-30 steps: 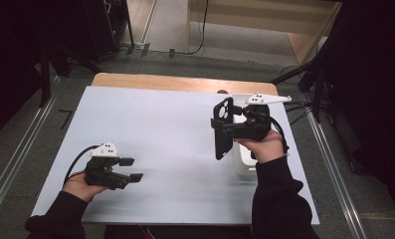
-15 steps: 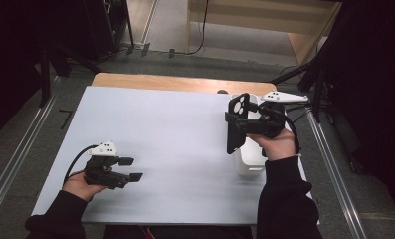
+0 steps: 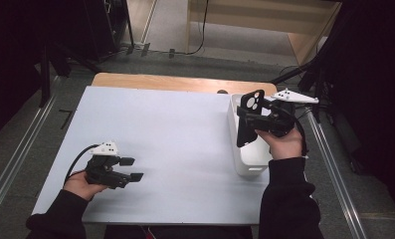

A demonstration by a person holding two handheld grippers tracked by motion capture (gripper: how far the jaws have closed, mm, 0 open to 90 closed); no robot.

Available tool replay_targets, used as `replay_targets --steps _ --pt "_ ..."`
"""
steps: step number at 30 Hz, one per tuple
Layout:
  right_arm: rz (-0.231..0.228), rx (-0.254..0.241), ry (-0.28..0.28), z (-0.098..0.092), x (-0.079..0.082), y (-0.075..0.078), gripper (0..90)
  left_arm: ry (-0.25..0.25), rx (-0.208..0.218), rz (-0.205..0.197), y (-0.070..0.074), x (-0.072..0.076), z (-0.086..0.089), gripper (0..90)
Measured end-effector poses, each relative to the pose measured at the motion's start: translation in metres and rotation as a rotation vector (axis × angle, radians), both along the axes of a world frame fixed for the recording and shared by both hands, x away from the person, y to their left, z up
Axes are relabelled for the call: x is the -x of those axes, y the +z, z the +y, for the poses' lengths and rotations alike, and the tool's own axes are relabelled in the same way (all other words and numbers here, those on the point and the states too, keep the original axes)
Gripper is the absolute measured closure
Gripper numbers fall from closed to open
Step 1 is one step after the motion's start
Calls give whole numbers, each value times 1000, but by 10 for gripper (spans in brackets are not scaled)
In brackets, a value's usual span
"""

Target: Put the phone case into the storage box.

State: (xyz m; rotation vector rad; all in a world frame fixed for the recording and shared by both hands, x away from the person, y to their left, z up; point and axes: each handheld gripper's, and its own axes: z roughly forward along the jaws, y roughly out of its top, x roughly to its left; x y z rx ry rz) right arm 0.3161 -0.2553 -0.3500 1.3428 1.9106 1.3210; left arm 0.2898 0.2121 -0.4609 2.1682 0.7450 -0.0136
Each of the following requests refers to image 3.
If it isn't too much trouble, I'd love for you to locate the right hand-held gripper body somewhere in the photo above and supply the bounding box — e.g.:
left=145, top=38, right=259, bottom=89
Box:
left=260, top=88, right=320, bottom=138

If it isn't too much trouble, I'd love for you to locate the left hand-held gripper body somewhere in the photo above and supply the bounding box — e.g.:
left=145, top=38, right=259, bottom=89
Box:
left=85, top=140, right=133, bottom=190

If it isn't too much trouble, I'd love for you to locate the black phone case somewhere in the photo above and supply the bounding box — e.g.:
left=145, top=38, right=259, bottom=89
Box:
left=236, top=89, right=266, bottom=148

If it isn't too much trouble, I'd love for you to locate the white plastic container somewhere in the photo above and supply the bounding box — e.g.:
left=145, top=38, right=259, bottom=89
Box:
left=227, top=93, right=275, bottom=177

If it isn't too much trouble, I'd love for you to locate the person's left hand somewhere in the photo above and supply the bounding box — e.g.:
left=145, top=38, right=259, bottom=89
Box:
left=63, top=169, right=108, bottom=202

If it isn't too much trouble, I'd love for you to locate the person's right hand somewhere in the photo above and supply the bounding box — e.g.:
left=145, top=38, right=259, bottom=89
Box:
left=255, top=127, right=305, bottom=161

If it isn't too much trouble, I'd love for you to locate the white board sheet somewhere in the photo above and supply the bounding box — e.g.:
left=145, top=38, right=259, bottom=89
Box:
left=31, top=85, right=277, bottom=226

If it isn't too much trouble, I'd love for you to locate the black metal stand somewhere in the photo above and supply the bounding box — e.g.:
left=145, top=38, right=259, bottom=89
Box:
left=269, top=19, right=345, bottom=123
left=39, top=43, right=101, bottom=109

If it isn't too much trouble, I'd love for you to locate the wooden table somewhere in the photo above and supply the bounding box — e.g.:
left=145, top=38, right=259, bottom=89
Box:
left=91, top=72, right=279, bottom=97

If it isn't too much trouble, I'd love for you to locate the light wooden shelf unit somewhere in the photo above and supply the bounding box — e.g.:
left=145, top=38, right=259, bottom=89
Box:
left=184, top=0, right=342, bottom=67

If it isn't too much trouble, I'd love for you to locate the black cabinet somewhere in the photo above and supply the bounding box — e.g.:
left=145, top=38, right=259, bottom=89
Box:
left=52, top=0, right=135, bottom=64

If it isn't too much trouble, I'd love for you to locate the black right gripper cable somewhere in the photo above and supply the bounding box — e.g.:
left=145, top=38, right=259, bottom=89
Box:
left=281, top=106, right=309, bottom=157

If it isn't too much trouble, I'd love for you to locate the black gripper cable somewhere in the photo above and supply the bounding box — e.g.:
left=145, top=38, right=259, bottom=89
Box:
left=64, top=143, right=100, bottom=184
left=281, top=106, right=309, bottom=157

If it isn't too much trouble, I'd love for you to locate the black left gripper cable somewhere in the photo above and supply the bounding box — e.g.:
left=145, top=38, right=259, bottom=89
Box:
left=64, top=143, right=100, bottom=184

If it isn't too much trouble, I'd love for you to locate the metal floor rail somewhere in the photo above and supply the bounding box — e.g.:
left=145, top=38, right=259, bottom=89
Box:
left=0, top=75, right=62, bottom=222
left=303, top=106, right=368, bottom=239

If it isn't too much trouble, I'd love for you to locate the black hanging cable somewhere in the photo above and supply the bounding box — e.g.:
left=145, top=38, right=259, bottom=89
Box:
left=176, top=0, right=210, bottom=57

